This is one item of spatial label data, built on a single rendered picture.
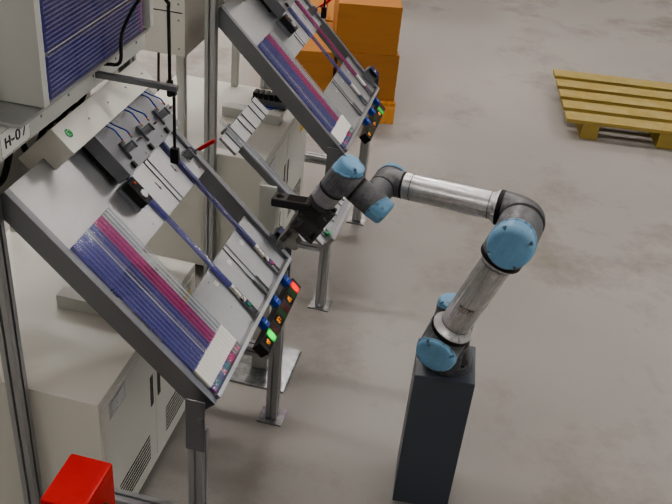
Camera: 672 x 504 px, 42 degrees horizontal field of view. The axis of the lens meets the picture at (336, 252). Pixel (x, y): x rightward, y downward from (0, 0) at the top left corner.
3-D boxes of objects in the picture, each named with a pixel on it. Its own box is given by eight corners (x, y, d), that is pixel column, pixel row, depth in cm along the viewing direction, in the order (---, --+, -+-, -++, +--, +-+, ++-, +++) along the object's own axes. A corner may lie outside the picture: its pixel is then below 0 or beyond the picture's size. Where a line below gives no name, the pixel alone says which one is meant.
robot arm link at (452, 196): (556, 190, 230) (382, 151, 245) (548, 208, 222) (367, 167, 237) (548, 227, 237) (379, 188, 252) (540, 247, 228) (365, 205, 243)
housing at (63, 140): (125, 107, 258) (156, 80, 251) (41, 182, 218) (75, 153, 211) (106, 85, 256) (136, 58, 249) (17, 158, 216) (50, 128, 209)
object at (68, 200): (194, 178, 266) (205, 169, 263) (95, 301, 212) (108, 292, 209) (118, 94, 257) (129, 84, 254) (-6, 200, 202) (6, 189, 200)
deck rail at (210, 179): (277, 265, 278) (291, 256, 275) (275, 269, 277) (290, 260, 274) (120, 92, 258) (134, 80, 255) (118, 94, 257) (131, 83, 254)
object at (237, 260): (279, 262, 275) (286, 258, 274) (205, 401, 221) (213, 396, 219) (239, 218, 270) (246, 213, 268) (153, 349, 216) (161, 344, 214)
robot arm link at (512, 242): (457, 353, 256) (554, 218, 222) (442, 384, 244) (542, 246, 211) (421, 331, 257) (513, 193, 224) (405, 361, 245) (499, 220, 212)
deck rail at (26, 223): (201, 408, 222) (217, 399, 219) (198, 413, 221) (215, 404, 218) (-7, 200, 202) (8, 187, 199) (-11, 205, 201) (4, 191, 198)
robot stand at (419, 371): (448, 469, 303) (475, 346, 273) (446, 509, 288) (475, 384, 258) (396, 460, 305) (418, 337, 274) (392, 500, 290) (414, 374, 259)
